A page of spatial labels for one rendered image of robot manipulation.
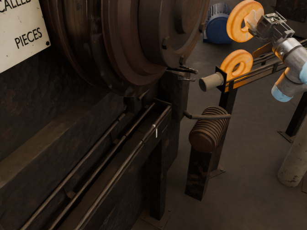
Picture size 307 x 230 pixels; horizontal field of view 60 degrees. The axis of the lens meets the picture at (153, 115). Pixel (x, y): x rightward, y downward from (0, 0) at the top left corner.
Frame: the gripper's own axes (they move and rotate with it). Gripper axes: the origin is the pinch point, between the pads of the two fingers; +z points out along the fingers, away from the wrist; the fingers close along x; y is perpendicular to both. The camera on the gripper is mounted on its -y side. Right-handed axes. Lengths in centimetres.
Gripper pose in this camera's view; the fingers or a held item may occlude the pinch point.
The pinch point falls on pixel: (246, 16)
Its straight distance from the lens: 114.5
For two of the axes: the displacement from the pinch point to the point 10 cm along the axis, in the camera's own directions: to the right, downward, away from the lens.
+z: -4.2, -7.7, 4.8
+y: 1.2, -5.7, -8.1
